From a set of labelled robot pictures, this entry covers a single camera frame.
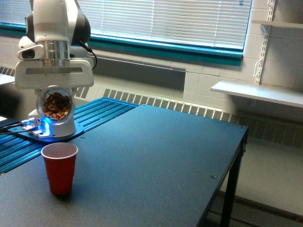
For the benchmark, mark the white wall shelf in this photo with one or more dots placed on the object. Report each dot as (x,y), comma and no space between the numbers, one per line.
(279,23)
(260,92)

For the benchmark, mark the upper white wall shelf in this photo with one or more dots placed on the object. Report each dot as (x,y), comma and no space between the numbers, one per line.
(279,23)

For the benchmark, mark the red plastic cup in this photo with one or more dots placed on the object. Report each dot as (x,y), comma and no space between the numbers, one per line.
(59,161)

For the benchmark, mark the white window blinds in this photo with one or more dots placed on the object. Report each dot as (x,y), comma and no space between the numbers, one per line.
(215,24)

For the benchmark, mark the lower white wall shelf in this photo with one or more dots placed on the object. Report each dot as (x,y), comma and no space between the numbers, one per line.
(260,92)

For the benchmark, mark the white shelf rail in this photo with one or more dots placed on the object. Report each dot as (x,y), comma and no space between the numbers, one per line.
(258,68)

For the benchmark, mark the black table leg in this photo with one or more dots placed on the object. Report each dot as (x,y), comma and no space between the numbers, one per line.
(231,189)

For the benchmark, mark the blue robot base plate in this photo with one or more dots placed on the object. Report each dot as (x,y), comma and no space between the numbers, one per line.
(49,133)

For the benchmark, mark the baseboard heater grille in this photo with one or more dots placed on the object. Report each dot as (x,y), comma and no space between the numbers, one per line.
(114,103)

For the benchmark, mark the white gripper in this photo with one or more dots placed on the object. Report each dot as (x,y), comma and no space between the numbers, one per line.
(75,73)

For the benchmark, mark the clear cup of almonds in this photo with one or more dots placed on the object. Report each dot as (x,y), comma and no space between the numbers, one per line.
(55,104)

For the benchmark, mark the white desk edge left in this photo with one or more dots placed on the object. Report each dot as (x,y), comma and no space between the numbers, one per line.
(6,79)

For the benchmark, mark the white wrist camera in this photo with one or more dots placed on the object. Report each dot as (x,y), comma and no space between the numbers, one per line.
(28,50)

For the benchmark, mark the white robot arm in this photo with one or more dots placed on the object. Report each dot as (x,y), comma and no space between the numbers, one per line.
(54,62)

